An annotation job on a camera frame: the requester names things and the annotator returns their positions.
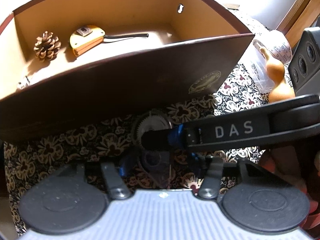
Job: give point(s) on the clear plastic measuring cup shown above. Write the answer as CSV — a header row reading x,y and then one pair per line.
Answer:
x,y
268,50

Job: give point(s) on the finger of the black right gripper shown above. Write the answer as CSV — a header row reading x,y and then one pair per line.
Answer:
x,y
270,124

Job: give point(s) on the floral patterned tablecloth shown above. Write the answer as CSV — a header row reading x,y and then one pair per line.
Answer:
x,y
28,162

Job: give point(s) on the yellow tape measure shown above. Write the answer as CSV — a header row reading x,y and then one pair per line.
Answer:
x,y
89,36

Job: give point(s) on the brown pine cone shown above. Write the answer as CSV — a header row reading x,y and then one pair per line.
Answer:
x,y
47,46

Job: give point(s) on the tan gourd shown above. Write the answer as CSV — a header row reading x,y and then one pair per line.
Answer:
x,y
276,72

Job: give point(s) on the brown cardboard box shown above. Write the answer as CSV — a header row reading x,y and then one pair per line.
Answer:
x,y
192,47

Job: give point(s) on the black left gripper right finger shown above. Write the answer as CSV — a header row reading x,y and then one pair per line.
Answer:
x,y
210,169

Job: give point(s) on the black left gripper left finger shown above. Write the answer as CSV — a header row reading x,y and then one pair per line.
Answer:
x,y
115,187

